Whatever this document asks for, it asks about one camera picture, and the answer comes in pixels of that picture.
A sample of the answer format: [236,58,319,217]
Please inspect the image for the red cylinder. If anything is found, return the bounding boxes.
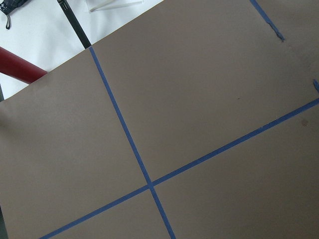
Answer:
[0,47,47,84]

